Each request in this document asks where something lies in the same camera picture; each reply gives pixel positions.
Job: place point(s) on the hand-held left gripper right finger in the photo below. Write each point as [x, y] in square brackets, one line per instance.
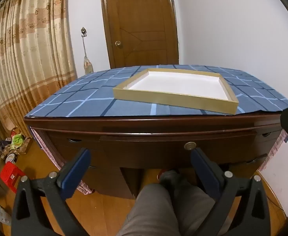
[205, 172]

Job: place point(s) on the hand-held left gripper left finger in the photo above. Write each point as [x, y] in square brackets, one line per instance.
[77, 167]

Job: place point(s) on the metal drawer knob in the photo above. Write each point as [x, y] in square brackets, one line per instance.
[189, 145]

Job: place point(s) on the dark wooden drawer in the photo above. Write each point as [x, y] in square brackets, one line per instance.
[146, 150]

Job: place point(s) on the gold cardboard tray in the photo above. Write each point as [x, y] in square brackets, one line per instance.
[183, 83]

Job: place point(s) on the person's dark foot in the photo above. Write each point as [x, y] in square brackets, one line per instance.
[169, 177]

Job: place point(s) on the floor clutter pile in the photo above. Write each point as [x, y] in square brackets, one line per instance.
[26, 147]

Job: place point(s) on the person's grey trouser leg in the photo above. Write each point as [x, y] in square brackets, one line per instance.
[158, 209]

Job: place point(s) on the green plastic bag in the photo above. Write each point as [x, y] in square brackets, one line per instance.
[17, 139]

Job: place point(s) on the red plastic stool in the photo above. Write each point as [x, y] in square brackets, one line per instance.
[11, 174]

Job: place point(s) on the round tin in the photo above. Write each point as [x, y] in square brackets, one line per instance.
[11, 158]

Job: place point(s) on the blue plaid tablecloth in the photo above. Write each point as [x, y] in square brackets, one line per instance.
[85, 98]

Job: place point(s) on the dark wooden desk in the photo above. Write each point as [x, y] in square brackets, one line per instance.
[146, 127]

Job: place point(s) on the beige curtain tassel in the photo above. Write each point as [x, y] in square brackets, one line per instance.
[87, 65]

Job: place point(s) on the beige patterned curtain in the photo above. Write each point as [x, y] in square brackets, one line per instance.
[23, 54]

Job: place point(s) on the brass door knob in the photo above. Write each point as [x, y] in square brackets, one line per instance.
[118, 43]

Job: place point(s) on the brown wooden door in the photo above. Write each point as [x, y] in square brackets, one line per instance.
[139, 29]

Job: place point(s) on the metal wall hook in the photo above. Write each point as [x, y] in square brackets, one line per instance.
[83, 32]

